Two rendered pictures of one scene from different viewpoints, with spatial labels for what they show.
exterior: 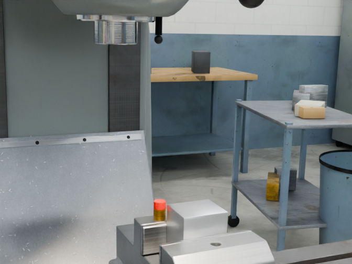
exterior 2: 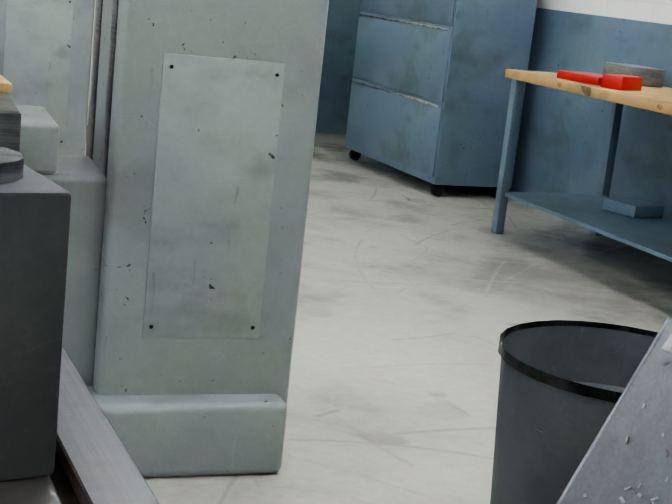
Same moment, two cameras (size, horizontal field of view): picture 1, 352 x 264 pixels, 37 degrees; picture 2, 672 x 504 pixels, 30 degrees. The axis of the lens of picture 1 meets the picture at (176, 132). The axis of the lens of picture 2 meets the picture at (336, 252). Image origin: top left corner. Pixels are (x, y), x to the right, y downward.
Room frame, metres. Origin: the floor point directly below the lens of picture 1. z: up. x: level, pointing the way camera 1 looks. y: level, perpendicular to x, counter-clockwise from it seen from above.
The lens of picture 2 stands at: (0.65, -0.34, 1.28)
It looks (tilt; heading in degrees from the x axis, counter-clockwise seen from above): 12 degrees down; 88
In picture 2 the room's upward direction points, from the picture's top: 6 degrees clockwise
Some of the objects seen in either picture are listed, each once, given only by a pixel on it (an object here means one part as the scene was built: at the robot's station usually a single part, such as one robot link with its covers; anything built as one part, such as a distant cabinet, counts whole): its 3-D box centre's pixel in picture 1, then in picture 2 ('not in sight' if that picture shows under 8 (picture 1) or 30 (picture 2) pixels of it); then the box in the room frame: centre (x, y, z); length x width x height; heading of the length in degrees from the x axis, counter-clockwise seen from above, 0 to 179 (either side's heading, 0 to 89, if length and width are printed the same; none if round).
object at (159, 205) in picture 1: (159, 210); not in sight; (0.65, 0.02, 1.06); 0.02 x 0.02 x 0.03
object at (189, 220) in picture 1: (196, 230); not in sight; (0.63, -0.03, 1.05); 0.06 x 0.05 x 0.06; 114
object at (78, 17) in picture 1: (116, 17); not in sight; (0.59, 0.07, 1.31); 0.09 x 0.09 x 0.01
